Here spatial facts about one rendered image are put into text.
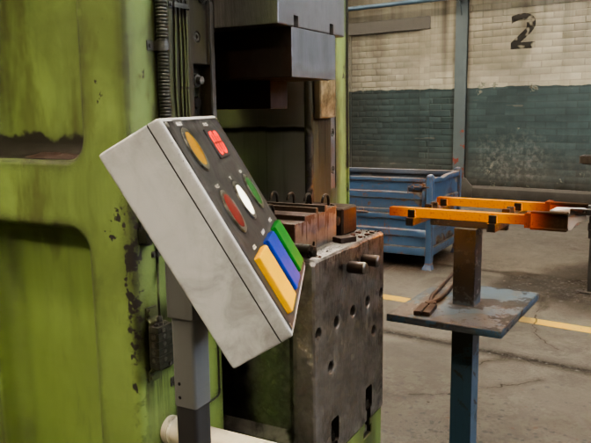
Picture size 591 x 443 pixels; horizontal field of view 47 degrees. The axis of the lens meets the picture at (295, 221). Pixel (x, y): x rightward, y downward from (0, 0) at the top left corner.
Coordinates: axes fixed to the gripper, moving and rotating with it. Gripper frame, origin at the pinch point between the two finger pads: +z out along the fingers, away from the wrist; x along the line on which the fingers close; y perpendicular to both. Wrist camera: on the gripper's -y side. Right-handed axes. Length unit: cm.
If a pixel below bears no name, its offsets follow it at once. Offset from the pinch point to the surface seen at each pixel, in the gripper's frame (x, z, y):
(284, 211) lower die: -68, 42, -5
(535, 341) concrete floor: 162, 43, 94
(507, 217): -25.0, 6.0, -0.2
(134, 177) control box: -137, 14, -20
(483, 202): -1.5, 19.6, -0.2
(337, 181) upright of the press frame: -26, 53, -7
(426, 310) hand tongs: -28.6, 24.8, 25.0
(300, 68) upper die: -73, 34, -35
